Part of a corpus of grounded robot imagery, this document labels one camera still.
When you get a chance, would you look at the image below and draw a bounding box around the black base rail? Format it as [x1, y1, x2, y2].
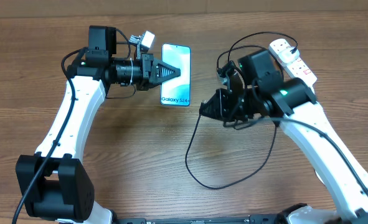
[116, 214, 277, 224]

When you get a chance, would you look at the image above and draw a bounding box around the Samsung Galaxy smartphone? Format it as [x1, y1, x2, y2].
[160, 43, 191, 106]

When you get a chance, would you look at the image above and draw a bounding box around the cardboard wall panel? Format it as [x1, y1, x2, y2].
[0, 0, 368, 18]

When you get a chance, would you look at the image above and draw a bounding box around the black USB charging cable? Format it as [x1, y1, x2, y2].
[184, 31, 299, 190]

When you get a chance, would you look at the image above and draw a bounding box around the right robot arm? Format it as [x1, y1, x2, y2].
[199, 50, 368, 223]

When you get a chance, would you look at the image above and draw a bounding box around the white power strip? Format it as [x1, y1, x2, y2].
[268, 39, 317, 92]

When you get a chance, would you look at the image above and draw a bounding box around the white charger plug adapter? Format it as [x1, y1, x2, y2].
[278, 48, 300, 65]

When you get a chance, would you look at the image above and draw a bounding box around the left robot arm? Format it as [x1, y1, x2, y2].
[16, 26, 181, 223]

